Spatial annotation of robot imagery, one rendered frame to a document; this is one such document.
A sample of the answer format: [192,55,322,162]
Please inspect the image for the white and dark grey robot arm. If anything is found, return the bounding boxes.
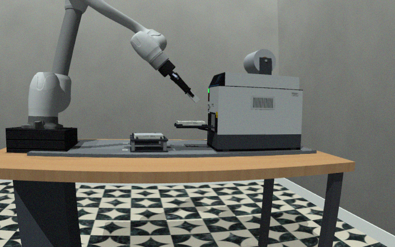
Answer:
[22,0,169,129]

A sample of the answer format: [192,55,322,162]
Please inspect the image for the light grey cylindrical roll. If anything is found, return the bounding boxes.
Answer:
[243,49,276,74]

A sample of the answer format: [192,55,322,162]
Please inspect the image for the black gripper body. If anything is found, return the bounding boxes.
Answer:
[158,60,177,79]

